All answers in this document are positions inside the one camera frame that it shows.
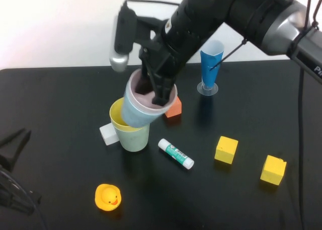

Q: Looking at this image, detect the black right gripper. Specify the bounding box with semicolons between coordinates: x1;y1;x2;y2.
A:
135;33;199;106

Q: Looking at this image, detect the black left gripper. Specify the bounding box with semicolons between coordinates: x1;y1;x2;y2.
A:
0;128;42;214

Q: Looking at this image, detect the pink plastic cup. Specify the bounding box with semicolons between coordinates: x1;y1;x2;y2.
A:
129;68;178;113

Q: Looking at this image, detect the blue plastic cup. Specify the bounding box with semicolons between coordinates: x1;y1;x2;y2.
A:
120;80;168;128

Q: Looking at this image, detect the yellow plastic cup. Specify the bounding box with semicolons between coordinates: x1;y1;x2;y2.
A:
109;98;151;133

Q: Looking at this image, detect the green plastic cup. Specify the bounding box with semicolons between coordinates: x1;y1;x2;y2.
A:
114;124;150;153

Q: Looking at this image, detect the orange foam cube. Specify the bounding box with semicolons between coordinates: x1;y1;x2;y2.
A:
164;95;182;119

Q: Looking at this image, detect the blue paper cone clear stand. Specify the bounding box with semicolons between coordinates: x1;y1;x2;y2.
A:
197;40;225;95

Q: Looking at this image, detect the white foam cube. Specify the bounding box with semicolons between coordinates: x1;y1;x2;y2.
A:
99;123;120;146

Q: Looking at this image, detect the white green glue stick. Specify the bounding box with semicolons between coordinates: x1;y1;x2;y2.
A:
157;138;195;170

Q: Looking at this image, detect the black zip tie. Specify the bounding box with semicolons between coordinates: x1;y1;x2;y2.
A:
208;38;249;72

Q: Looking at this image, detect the yellow foam cube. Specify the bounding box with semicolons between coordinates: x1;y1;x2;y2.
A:
214;135;239;165

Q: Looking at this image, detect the yellow rubber duck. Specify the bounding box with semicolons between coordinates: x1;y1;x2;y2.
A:
95;183;123;211

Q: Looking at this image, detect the yellow foam cube chipped corner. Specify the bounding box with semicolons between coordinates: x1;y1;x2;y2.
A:
260;155;287;186

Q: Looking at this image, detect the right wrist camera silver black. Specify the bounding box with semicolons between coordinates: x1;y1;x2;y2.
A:
109;7;167;72

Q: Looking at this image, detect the black left camera cable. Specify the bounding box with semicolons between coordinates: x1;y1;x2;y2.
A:
0;169;48;230

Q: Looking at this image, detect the black camera cable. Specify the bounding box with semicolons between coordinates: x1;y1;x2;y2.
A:
0;169;48;230
124;0;181;9

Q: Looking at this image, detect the black right camera cable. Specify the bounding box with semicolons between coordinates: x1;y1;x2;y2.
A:
124;0;181;9

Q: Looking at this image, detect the dark red cord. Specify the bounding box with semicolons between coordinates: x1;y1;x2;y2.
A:
300;0;322;38

